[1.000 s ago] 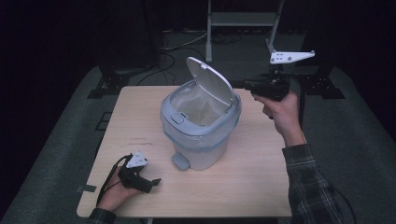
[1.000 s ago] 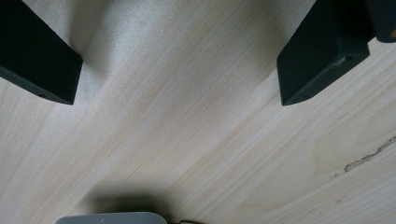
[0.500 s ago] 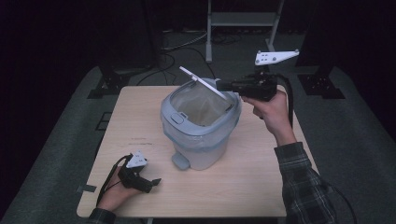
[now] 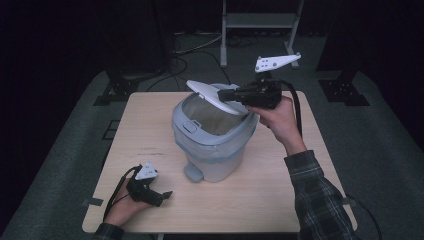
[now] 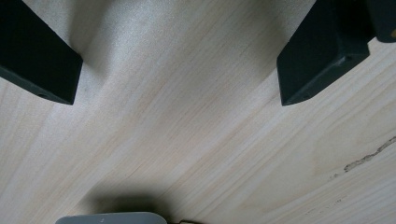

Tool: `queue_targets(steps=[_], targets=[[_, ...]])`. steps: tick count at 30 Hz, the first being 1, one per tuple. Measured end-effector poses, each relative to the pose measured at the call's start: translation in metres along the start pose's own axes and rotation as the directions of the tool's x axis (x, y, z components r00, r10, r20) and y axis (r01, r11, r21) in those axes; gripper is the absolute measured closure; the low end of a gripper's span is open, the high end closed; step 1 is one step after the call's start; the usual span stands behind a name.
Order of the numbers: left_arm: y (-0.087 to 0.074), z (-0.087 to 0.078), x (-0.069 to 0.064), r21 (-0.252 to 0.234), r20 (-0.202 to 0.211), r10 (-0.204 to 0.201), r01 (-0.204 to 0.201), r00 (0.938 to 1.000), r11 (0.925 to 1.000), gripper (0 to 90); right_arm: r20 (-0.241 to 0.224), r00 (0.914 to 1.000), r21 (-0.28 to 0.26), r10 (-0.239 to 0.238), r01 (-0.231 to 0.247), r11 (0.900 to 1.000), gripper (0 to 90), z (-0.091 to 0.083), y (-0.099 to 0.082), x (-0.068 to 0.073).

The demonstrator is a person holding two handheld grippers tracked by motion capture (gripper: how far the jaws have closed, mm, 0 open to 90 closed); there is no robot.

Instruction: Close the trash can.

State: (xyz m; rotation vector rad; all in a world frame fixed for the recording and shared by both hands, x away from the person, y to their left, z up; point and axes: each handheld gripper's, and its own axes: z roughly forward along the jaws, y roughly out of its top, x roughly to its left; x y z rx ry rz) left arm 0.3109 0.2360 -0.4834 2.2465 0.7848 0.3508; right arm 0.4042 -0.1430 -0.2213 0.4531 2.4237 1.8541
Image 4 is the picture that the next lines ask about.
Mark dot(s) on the grey tape piece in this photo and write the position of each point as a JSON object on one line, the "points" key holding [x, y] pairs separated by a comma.
{"points": [[348, 201], [93, 201]]}

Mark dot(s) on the white grey pedal bin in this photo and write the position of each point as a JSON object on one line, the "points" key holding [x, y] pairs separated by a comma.
{"points": [[213, 156]]}

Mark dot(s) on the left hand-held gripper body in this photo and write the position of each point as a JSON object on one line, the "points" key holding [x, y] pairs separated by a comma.
{"points": [[143, 188]]}

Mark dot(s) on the person's right hand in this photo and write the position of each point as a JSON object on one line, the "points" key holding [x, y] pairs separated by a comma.
{"points": [[281, 123]]}

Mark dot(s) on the black stand with base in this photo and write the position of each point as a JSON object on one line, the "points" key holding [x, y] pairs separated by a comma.
{"points": [[123, 85], [343, 90]]}

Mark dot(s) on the person's left hand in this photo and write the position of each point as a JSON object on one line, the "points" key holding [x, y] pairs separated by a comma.
{"points": [[121, 210]]}

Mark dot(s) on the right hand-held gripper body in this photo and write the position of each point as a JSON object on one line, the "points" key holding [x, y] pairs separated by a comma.
{"points": [[261, 95]]}

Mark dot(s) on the white metal stand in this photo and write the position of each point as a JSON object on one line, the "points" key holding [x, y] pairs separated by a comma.
{"points": [[260, 20]]}

